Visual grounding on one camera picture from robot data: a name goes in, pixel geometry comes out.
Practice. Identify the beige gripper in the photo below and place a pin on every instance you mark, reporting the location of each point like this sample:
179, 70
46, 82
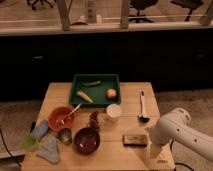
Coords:
155, 150

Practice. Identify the dark whiteboard eraser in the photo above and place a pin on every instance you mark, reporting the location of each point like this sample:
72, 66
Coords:
135, 140

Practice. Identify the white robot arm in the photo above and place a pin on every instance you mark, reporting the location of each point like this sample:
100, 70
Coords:
174, 126

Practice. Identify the purple bowl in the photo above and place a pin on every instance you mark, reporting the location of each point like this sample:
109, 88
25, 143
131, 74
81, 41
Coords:
86, 141

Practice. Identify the orange bowl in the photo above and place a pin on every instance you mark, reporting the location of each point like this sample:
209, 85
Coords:
54, 120

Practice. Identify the white cup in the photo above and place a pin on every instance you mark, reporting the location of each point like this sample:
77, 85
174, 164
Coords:
113, 112

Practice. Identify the red yellow apple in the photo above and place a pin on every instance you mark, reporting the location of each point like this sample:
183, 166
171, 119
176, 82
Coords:
111, 93

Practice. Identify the green plastic tray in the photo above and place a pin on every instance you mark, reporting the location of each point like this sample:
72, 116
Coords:
96, 93

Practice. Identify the green cucumber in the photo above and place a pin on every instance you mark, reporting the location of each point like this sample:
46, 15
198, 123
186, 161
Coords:
93, 83

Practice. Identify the small metal cup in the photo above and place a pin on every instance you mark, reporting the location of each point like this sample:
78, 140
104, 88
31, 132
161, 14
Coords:
64, 135

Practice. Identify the metal spoon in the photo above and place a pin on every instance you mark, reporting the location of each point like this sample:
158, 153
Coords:
62, 121

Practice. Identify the grey folded cloth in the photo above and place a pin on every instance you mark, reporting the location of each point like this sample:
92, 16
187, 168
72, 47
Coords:
49, 150

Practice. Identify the blue sponge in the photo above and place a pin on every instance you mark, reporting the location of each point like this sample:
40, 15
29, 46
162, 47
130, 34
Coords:
41, 129

